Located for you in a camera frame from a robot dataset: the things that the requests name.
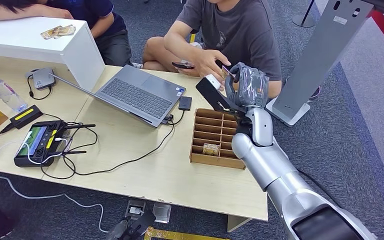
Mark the person's right hand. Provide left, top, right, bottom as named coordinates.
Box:
left=192, top=49, right=232, bottom=81

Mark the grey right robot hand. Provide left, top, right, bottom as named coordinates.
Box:
left=224, top=62, right=270, bottom=109

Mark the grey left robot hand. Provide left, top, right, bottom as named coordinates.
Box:
left=105, top=219, right=129, bottom=240

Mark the person's left hand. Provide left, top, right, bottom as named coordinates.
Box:
left=178, top=67, right=201, bottom=78

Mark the black smartphone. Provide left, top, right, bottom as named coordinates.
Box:
left=172, top=61, right=196, bottom=70

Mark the small printed card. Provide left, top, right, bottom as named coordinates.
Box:
left=221, top=65, right=236, bottom=81

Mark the person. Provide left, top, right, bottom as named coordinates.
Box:
left=0, top=0, right=133, bottom=67
left=142, top=0, right=283, bottom=100

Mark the wooden card organizer box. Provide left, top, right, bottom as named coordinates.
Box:
left=189, top=107, right=247, bottom=171

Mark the gold printed card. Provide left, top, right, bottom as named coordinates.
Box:
left=40, top=26, right=64, bottom=41
left=53, top=24, right=77, bottom=40
left=202, top=143, right=221, bottom=157

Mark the small black external drive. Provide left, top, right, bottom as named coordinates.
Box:
left=178, top=96, right=193, bottom=112

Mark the grey laptop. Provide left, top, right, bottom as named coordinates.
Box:
left=48, top=64, right=187, bottom=129

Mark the yellow floor tape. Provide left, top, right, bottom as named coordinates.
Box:
left=143, top=226, right=229, bottom=240

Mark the grey kiosk stand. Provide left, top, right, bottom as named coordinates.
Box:
left=265, top=0, right=375, bottom=128

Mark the black pole with round base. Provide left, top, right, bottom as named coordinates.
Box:
left=291, top=0, right=317, bottom=29

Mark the black remote controller with screen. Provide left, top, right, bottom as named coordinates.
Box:
left=13, top=120, right=97, bottom=168

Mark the beige table leg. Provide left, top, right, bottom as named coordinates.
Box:
left=226, top=215, right=253, bottom=233

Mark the black battery, yellow label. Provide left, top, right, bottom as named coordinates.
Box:
left=9, top=104, right=44, bottom=130

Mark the grey adapter hub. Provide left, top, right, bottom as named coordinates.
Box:
left=32, top=67, right=56, bottom=91

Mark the white counter box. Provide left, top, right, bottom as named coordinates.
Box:
left=0, top=16, right=106, bottom=92

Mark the clear plastic water bottle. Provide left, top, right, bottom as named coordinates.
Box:
left=0, top=75, right=29, bottom=114

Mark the left wrist camera, black bracket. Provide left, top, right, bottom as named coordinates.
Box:
left=124, top=198, right=157, bottom=240

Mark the wrist camera, black bracket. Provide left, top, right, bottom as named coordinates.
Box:
left=124, top=198, right=157, bottom=240
left=195, top=74, right=247, bottom=116

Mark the right wrist camera, black bracket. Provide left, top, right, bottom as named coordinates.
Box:
left=195, top=74, right=247, bottom=116

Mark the long black cable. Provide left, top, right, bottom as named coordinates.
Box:
left=40, top=114, right=177, bottom=181

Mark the white floor cable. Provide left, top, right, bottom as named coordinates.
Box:
left=0, top=169, right=109, bottom=234

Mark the black hub cable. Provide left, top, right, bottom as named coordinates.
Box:
left=26, top=73, right=53, bottom=101

